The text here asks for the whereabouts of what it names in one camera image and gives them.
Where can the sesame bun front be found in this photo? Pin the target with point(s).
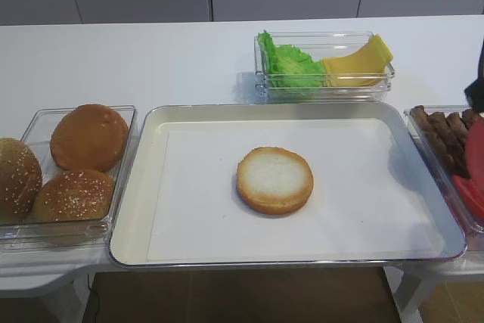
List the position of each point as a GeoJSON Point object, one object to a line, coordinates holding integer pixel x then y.
{"type": "Point", "coordinates": [74, 195]}

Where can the green lettuce leaves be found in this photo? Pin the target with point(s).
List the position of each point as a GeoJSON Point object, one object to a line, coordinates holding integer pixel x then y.
{"type": "Point", "coordinates": [287, 66]}

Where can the red tomato slice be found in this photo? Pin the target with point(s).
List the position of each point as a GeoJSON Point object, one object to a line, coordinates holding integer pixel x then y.
{"type": "Point", "coordinates": [470, 194]}
{"type": "Point", "coordinates": [474, 153]}

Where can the yellow cheese slices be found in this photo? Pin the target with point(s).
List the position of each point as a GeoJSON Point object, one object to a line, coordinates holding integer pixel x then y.
{"type": "Point", "coordinates": [360, 69]}

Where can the sesame bun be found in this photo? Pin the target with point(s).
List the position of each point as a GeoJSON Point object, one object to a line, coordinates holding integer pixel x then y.
{"type": "Point", "coordinates": [74, 195]}
{"type": "Point", "coordinates": [21, 180]}

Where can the red tomato slice front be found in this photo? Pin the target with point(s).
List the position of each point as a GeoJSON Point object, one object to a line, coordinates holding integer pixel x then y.
{"type": "Point", "coordinates": [474, 153]}

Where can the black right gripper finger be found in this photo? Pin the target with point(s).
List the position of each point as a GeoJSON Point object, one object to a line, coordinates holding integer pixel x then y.
{"type": "Point", "coordinates": [475, 91]}

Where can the plain brown bun top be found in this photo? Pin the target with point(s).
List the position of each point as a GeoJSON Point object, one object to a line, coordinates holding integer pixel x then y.
{"type": "Point", "coordinates": [92, 136]}

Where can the clear tray with patties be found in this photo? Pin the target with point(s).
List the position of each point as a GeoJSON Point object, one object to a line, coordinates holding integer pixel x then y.
{"type": "Point", "coordinates": [443, 178]}

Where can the clear tray with lettuce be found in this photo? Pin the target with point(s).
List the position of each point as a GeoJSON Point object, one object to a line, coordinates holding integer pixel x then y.
{"type": "Point", "coordinates": [320, 45]}

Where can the bottom bun half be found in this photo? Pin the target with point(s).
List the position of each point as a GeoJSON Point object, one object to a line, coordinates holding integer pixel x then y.
{"type": "Point", "coordinates": [274, 181]}

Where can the clear tray with buns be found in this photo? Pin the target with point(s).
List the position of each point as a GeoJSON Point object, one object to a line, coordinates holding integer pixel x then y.
{"type": "Point", "coordinates": [37, 136]}

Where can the white paper liner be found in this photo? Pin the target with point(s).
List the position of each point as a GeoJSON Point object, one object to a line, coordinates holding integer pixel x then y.
{"type": "Point", "coordinates": [364, 204]}

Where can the brown meat patty front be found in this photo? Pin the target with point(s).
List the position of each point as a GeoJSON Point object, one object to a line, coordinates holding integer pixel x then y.
{"type": "Point", "coordinates": [469, 117]}

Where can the metal baking tray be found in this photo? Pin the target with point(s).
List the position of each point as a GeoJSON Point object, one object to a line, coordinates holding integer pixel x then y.
{"type": "Point", "coordinates": [135, 219]}

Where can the sesame bun left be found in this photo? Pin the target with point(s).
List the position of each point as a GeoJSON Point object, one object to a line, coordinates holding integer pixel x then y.
{"type": "Point", "coordinates": [21, 180]}

